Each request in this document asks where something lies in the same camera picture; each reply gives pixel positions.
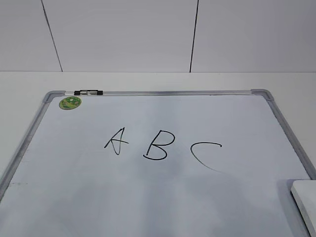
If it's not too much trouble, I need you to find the round green magnet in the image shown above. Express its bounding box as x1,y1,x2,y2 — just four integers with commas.
59,96,81,110

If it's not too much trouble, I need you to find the white whiteboard eraser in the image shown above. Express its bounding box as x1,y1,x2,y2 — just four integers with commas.
291,180,316,237

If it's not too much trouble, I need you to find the white whiteboard with aluminium frame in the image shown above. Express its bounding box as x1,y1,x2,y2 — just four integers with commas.
0,89,316,237

